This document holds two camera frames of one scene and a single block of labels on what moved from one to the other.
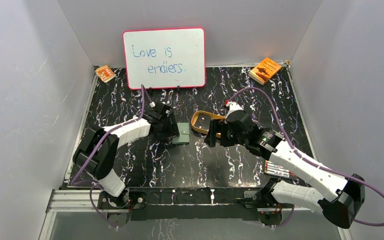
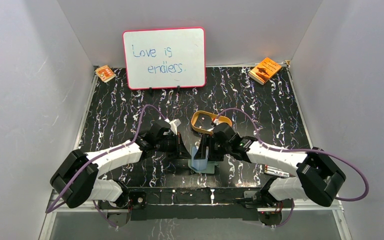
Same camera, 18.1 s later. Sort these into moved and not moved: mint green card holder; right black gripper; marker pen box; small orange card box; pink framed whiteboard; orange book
Moved: right black gripper; mint green card holder
Not moved: orange book; small orange card box; pink framed whiteboard; marker pen box
